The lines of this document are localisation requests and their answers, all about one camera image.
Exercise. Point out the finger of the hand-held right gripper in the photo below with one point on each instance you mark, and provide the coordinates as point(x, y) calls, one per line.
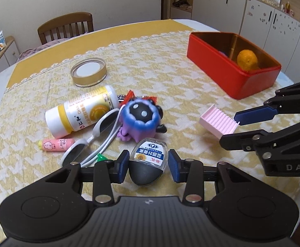
point(240, 141)
point(253, 114)

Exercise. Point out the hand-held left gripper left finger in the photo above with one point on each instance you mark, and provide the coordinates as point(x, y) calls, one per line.
point(123, 166)

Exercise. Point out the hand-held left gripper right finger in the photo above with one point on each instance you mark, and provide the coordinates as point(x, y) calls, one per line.
point(174, 167)

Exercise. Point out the small green plastic piece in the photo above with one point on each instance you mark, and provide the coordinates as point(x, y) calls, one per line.
point(101, 157)

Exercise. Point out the pink ribbed soap dish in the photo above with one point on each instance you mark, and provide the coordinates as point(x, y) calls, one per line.
point(216, 119)

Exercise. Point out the white swim goggles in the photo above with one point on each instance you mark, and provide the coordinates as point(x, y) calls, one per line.
point(102, 125)

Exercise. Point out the purple round toy figure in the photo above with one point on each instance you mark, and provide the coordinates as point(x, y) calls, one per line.
point(137, 122)

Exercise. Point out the red rectangular tin box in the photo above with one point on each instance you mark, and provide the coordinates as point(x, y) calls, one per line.
point(216, 64)

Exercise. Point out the red tassel charm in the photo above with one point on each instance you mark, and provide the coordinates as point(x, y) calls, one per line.
point(150, 98)

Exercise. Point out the orange fruit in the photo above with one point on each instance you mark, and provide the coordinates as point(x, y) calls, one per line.
point(247, 59)

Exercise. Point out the white yellow supplement bottle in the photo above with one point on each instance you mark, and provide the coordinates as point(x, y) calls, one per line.
point(80, 113)

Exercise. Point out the pink lip balm tube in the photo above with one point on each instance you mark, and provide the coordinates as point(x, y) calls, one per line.
point(56, 144)

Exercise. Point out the long white cabinet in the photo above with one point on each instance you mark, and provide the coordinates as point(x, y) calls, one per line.
point(273, 30)

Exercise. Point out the gold round lid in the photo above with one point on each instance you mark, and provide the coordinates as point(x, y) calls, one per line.
point(88, 78)

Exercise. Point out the white two-door cabinet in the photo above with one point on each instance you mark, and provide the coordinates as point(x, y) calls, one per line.
point(216, 5)

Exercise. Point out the pink cloth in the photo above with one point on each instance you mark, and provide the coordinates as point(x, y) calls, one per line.
point(39, 49)

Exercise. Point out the wooden chair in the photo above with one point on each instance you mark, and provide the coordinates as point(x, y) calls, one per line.
point(62, 25)

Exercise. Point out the wooden side cabinet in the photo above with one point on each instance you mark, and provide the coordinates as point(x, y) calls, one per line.
point(7, 54)

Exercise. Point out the blue white tube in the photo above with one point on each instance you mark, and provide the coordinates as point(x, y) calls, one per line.
point(0, 40)

